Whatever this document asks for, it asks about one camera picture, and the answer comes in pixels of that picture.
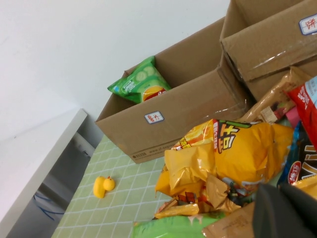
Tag large yellow crisps bag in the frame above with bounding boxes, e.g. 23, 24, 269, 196
155, 118, 295, 214

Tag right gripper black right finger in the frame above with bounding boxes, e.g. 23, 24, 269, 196
281, 184, 317, 223

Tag flat yellow-orange snack packet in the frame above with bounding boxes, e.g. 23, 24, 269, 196
153, 203, 200, 220

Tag cardboard box with red-text label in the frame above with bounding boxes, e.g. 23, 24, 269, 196
95, 16, 257, 164

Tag green cucumber chips bag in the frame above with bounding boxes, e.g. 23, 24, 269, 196
106, 56, 172, 104

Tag crumpled golden-brown snack packet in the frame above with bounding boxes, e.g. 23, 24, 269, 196
205, 172, 242, 213

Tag long golden-brown wafer packet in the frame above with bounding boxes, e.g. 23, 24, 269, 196
239, 65, 315, 124

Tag pink snack packet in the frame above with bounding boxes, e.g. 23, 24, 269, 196
284, 106, 302, 129

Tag plain yellow snack packet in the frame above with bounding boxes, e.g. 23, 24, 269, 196
291, 177, 317, 193

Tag flat brown snack packet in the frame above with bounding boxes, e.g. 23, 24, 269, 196
202, 202, 261, 238

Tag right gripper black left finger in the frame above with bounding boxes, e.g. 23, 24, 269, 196
254, 184, 317, 238

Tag yellow rubber duck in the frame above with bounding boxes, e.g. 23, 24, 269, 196
93, 175, 116, 199

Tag green checkered tablecloth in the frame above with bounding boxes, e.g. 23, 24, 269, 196
51, 119, 317, 238

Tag taped cardboard box with label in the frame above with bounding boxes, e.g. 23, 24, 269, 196
219, 0, 317, 102

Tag black chocolate bag blue edges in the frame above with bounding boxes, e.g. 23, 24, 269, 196
277, 121, 317, 189

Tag white desk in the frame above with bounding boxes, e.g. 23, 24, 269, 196
0, 108, 96, 238

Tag red and blue shrimp-cracker bag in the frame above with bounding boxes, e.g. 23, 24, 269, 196
286, 74, 317, 152

